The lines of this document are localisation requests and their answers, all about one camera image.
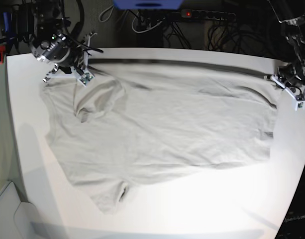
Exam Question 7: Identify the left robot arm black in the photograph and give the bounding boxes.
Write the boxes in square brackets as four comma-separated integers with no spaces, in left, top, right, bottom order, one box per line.
[268,0,305,109]

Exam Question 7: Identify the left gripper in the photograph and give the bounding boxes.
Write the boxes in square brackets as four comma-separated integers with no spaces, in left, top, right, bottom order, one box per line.
[264,66,305,102]

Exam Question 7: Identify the grey t-shirt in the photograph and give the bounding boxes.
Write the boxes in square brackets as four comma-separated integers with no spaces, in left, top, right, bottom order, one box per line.
[40,64,281,213]

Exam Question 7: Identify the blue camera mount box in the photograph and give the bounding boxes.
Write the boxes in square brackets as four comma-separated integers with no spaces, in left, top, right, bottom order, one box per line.
[113,0,183,9]

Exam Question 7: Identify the black power strip red light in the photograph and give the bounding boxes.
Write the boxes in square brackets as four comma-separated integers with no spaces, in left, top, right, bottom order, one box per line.
[181,9,236,22]

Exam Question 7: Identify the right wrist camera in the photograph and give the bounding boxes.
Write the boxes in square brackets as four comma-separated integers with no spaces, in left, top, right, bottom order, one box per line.
[77,71,95,87]

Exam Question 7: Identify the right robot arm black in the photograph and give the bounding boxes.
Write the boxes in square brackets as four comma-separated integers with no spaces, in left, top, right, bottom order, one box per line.
[29,0,103,86]

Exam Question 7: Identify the white cable loop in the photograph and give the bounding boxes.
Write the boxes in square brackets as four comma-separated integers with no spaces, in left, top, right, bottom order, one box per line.
[131,14,163,34]

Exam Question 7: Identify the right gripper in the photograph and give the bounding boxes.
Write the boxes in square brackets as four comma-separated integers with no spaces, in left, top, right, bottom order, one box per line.
[42,31,93,83]

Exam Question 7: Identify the blue handled tool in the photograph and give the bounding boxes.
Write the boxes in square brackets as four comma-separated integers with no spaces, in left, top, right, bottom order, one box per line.
[3,12,14,41]

